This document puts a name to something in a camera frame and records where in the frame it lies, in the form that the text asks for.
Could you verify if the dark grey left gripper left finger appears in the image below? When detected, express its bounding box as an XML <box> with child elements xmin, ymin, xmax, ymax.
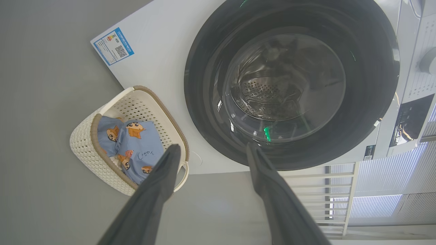
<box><xmin>97</xmin><ymin>144</ymin><xmax>181</xmax><ymax>245</ymax></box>

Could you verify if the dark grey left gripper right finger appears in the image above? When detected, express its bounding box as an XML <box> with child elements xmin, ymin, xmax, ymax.
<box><xmin>246</xmin><ymin>143</ymin><xmax>331</xmax><ymax>245</ymax></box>

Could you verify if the washer door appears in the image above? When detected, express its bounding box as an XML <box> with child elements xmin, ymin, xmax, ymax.
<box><xmin>184</xmin><ymin>0</ymin><xmax>401</xmax><ymax>171</ymax></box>

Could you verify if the white washing machine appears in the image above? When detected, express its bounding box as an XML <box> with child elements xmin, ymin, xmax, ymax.
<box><xmin>90</xmin><ymin>0</ymin><xmax>436</xmax><ymax>175</ymax></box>

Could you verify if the white metal railing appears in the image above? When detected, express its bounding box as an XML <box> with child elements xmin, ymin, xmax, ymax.
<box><xmin>283</xmin><ymin>162</ymin><xmax>360</xmax><ymax>237</ymax></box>

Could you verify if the cream perforated laundry basket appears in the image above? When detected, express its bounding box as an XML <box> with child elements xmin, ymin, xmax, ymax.
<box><xmin>69</xmin><ymin>86</ymin><xmax>190</xmax><ymax>196</ymax></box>

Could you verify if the blue energy label sticker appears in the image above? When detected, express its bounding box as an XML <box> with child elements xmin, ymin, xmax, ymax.
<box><xmin>93</xmin><ymin>27</ymin><xmax>134</xmax><ymax>66</ymax></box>

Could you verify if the black control display panel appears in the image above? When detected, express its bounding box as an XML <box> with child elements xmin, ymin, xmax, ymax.
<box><xmin>389</xmin><ymin>94</ymin><xmax>435</xmax><ymax>147</ymax></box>

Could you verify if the white control knob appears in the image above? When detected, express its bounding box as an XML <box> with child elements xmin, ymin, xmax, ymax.
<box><xmin>418</xmin><ymin>47</ymin><xmax>436</xmax><ymax>76</ymax></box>

